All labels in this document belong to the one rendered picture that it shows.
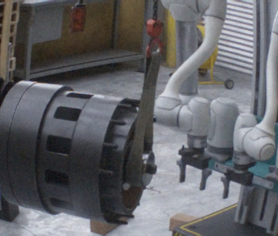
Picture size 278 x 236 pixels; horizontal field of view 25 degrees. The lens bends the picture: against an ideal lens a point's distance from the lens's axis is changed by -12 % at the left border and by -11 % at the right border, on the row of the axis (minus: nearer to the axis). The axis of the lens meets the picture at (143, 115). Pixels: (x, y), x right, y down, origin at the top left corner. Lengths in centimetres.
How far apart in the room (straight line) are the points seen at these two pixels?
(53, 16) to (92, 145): 500
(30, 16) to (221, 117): 424
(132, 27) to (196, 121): 642
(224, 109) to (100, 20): 576
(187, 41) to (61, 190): 99
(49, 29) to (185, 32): 440
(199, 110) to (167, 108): 15
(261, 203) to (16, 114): 143
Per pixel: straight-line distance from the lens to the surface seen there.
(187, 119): 288
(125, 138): 248
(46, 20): 730
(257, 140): 256
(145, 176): 258
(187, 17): 303
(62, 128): 250
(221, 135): 315
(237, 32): 859
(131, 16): 918
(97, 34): 878
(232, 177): 280
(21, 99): 262
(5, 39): 605
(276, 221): 325
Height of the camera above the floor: 174
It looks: 15 degrees down
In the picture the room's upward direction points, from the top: 3 degrees clockwise
